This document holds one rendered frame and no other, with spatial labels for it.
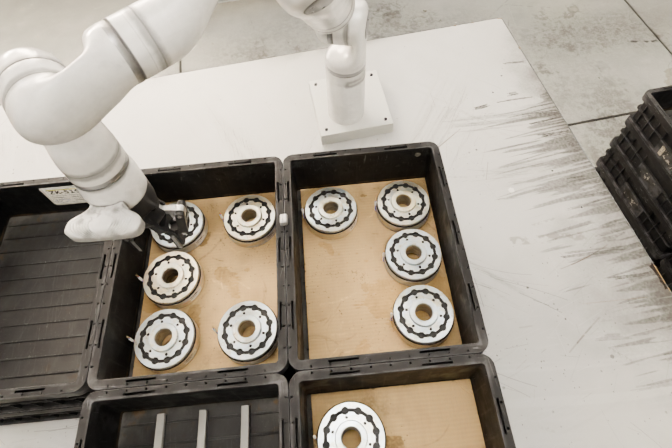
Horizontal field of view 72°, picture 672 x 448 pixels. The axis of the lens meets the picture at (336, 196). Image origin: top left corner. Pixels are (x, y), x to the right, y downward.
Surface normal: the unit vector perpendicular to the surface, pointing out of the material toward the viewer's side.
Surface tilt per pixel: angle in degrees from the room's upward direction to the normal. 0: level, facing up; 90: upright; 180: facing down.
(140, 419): 0
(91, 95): 87
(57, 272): 0
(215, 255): 0
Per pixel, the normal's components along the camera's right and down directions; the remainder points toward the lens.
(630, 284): -0.05, -0.53
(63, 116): 0.76, 0.44
